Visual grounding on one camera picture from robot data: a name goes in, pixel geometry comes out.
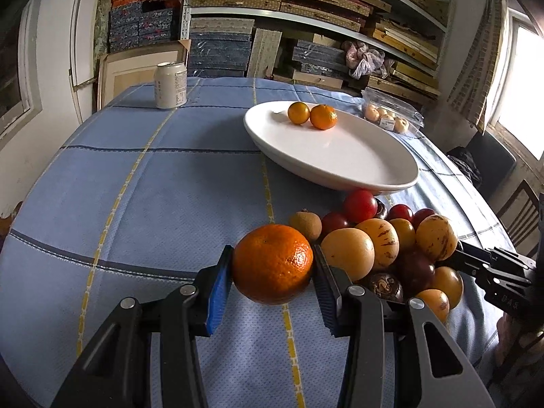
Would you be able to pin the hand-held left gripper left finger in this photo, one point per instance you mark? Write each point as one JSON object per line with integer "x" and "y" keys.
{"x": 216, "y": 293}

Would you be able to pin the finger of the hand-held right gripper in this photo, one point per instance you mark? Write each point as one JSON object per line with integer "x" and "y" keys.
{"x": 474, "y": 259}

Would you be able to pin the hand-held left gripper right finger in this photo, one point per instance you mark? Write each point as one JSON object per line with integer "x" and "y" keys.
{"x": 325, "y": 293}

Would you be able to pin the striped yellow pepino melon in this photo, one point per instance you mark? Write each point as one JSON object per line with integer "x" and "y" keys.
{"x": 437, "y": 238}
{"x": 381, "y": 240}

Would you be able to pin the dark brown passion fruit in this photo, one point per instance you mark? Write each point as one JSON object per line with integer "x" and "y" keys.
{"x": 381, "y": 210}
{"x": 384, "y": 287}

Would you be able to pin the large orange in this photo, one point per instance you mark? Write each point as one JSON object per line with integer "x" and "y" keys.
{"x": 272, "y": 263}

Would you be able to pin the red cherry tomato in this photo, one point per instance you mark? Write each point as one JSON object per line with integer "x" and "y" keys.
{"x": 423, "y": 216}
{"x": 334, "y": 222}
{"x": 400, "y": 212}

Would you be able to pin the brown kiwi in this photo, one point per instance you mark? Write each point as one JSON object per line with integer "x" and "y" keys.
{"x": 305, "y": 224}

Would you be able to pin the small yellow pepino melon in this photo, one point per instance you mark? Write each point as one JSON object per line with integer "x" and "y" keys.
{"x": 404, "y": 231}

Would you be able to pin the white oval plate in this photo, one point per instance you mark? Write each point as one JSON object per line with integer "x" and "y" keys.
{"x": 340, "y": 153}

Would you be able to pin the group of pale small fruits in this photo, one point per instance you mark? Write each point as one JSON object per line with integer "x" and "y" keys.
{"x": 374, "y": 114}

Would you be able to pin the person's right hand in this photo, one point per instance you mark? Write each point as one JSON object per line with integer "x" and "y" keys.
{"x": 516, "y": 338}

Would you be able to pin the yellow orange round fruit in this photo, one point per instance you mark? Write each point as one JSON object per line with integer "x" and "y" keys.
{"x": 433, "y": 304}
{"x": 448, "y": 287}

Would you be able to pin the dark purple plum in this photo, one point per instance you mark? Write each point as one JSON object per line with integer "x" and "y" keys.
{"x": 416, "y": 270}

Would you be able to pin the wooden chair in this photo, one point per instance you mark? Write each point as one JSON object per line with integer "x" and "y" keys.
{"x": 520, "y": 216}

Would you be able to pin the large red tomato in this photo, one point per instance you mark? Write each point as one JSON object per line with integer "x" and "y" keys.
{"x": 360, "y": 206}

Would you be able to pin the black jacket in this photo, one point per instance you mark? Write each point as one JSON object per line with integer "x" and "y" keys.
{"x": 488, "y": 161}

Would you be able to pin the clear plastic clamshell box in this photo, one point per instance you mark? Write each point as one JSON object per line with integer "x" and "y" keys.
{"x": 395, "y": 102}

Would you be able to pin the small orange mandarin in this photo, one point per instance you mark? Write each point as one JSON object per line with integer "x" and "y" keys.
{"x": 323, "y": 117}

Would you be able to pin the bright window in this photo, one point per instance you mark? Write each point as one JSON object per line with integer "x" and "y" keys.
{"x": 525, "y": 85}

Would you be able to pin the small yellow mandarin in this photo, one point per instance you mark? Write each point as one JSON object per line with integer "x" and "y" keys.
{"x": 298, "y": 113}

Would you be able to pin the checked beige curtain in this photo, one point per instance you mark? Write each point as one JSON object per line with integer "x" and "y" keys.
{"x": 480, "y": 51}

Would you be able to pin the white drink can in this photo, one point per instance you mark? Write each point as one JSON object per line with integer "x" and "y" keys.
{"x": 171, "y": 87}

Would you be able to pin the pile of yellow wooden boxes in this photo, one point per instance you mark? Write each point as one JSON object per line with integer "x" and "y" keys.
{"x": 416, "y": 46}

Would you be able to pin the pink plastic bag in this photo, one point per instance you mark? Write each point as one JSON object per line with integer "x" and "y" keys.
{"x": 363, "y": 59}

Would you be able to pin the wooden framed panel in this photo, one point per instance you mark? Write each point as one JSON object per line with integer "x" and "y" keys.
{"x": 127, "y": 76}

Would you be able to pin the stack of dark blue boxes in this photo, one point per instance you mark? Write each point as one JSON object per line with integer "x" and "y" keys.
{"x": 316, "y": 57}

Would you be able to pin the stack of blue grey boxes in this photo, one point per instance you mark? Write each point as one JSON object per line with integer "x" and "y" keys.
{"x": 219, "y": 49}

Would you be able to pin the tan woven leaning box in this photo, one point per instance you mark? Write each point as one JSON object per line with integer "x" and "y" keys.
{"x": 264, "y": 53}

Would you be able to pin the stack of blue floral boxes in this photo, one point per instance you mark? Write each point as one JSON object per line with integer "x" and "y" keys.
{"x": 142, "y": 25}

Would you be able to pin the white shelf unit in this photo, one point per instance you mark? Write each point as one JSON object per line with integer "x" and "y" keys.
{"x": 238, "y": 11}

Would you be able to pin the white narrow panel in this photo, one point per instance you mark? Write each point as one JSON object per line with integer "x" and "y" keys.
{"x": 83, "y": 42}

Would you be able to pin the white framed window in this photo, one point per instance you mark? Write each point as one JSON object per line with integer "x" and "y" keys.
{"x": 12, "y": 72}

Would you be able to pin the green marbled board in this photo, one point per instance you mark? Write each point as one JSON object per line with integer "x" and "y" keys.
{"x": 103, "y": 12}

